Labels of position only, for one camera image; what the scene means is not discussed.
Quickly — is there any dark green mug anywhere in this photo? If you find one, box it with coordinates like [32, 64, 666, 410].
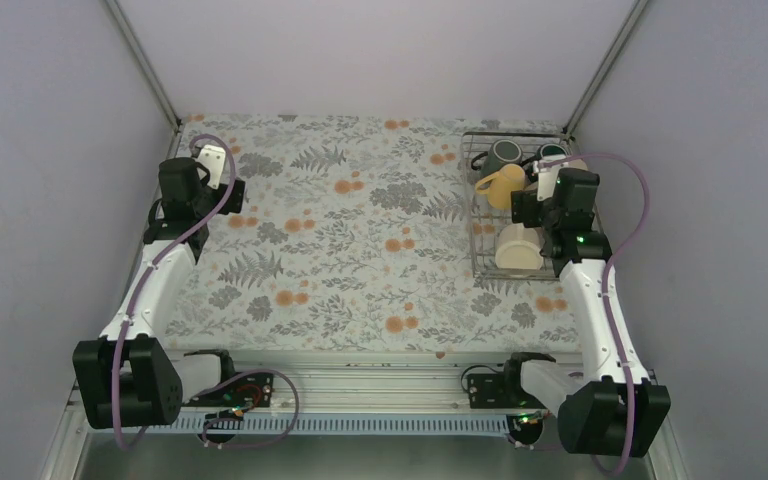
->
[470, 139, 523, 178]
[533, 143, 569, 160]

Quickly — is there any floral table mat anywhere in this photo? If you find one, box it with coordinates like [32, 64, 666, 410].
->
[166, 114, 579, 354]

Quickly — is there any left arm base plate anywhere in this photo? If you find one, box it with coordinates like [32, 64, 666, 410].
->
[187, 373, 274, 409]

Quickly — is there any yellow mug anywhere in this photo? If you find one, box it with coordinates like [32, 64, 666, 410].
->
[475, 164, 527, 210]

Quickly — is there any cream ribbed mug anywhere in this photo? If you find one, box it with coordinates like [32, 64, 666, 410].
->
[494, 224, 544, 270]

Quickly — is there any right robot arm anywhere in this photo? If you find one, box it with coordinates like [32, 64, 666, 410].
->
[501, 167, 671, 459]

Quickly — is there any wire dish rack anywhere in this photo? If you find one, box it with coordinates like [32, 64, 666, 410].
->
[461, 132, 613, 281]

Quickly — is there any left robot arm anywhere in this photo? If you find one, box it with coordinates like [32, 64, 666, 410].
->
[72, 149, 245, 429]

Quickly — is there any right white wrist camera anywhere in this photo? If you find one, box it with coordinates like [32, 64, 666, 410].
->
[534, 160, 566, 202]

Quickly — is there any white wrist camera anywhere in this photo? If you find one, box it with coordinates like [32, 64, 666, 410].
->
[534, 160, 566, 202]
[196, 145, 227, 189]

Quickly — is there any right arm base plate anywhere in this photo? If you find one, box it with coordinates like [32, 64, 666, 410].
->
[466, 373, 527, 410]

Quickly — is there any white slotted cable duct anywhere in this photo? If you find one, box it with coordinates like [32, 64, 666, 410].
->
[89, 413, 524, 437]

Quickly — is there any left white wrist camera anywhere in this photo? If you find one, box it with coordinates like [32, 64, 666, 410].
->
[196, 145, 227, 189]

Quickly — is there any aluminium mounting rail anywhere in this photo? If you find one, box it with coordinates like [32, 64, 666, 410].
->
[65, 360, 657, 419]

